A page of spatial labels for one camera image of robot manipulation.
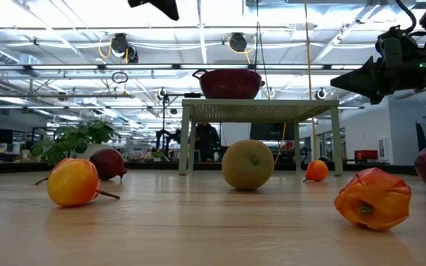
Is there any yellow-orange peach with stem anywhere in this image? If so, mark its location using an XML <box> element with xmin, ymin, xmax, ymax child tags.
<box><xmin>46</xmin><ymin>157</ymin><xmax>121</xmax><ymax>208</ymax></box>

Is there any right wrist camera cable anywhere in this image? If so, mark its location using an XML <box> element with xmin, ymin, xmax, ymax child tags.
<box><xmin>395</xmin><ymin>0</ymin><xmax>426</xmax><ymax>38</ymax></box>

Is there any green leafy plant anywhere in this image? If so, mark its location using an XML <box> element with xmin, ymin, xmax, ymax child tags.
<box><xmin>30</xmin><ymin>120</ymin><xmax>116</xmax><ymax>167</ymax></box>

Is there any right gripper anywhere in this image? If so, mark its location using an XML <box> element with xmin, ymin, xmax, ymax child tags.
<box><xmin>330</xmin><ymin>54</ymin><xmax>426</xmax><ymax>106</ymax></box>

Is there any small orange fruit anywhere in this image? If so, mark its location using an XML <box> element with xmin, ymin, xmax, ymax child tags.
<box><xmin>302</xmin><ymin>159</ymin><xmax>330</xmax><ymax>183</ymax></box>

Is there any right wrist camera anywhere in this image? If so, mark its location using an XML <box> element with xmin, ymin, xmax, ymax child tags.
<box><xmin>375</xmin><ymin>24</ymin><xmax>422</xmax><ymax>66</ymax></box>

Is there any yellow hanging cable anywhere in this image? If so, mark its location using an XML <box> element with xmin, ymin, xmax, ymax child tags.
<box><xmin>274</xmin><ymin>123</ymin><xmax>288</xmax><ymax>166</ymax></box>

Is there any red box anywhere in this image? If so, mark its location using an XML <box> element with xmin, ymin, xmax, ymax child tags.
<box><xmin>354</xmin><ymin>149</ymin><xmax>379</xmax><ymax>161</ymax></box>

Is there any pale green perforated metal shelf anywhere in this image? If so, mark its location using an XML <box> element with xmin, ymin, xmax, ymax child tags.
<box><xmin>177</xmin><ymin>98</ymin><xmax>344</xmax><ymax>177</ymax></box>

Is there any orange bell pepper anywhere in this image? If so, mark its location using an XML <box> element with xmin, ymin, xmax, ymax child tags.
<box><xmin>334</xmin><ymin>166</ymin><xmax>413</xmax><ymax>232</ymax></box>

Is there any person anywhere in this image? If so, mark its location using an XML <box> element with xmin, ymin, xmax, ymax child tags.
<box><xmin>194</xmin><ymin>122</ymin><xmax>221</xmax><ymax>163</ymax></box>

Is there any red-orange peach with stem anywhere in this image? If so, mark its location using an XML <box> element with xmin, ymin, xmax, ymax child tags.
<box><xmin>34</xmin><ymin>157</ymin><xmax>76</xmax><ymax>186</ymax></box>

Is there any black hanging cable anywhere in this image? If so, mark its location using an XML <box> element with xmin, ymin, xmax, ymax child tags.
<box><xmin>251</xmin><ymin>0</ymin><xmax>272</xmax><ymax>100</ymax></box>

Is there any dark red pointed fruit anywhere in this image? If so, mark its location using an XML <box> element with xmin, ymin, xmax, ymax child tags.
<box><xmin>89</xmin><ymin>147</ymin><xmax>128</xmax><ymax>182</ymax></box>

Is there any magenta colander bowl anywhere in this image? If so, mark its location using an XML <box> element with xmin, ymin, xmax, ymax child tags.
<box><xmin>192</xmin><ymin>68</ymin><xmax>266</xmax><ymax>100</ymax></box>

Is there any white plant pot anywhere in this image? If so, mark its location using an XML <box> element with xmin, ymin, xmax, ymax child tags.
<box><xmin>75</xmin><ymin>143</ymin><xmax>115</xmax><ymax>160</ymax></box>

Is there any olive-brown round fruit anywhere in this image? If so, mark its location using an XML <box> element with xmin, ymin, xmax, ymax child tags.
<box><xmin>221</xmin><ymin>139</ymin><xmax>275</xmax><ymax>191</ymax></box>

